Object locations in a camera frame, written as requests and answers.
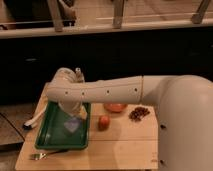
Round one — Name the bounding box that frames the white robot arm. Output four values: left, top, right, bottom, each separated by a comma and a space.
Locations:
46, 68, 213, 171

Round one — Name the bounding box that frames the metal fork black handle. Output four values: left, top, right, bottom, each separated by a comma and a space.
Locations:
29, 150, 68, 161

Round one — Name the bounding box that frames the green plastic tray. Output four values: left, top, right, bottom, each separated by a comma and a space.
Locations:
35, 102, 91, 150

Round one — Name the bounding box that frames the orange fruit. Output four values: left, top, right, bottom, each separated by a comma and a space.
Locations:
98, 115, 110, 130

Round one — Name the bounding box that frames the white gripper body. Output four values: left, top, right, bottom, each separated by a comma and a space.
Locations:
59, 102, 87, 120

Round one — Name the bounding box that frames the white handled brush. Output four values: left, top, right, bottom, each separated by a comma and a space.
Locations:
22, 107, 45, 130

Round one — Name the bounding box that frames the black cable left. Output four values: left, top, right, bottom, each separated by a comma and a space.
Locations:
0, 112, 26, 143

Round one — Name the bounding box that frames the pile of brown nuts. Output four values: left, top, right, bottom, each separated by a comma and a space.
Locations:
129, 107, 150, 122

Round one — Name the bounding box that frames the clear small bottle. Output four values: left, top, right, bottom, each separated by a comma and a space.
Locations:
75, 68, 85, 82

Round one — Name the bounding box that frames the orange bowl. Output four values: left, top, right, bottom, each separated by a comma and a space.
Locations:
104, 104, 127, 113

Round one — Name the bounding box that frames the blue sponge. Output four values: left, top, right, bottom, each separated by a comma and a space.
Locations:
64, 117, 81, 133

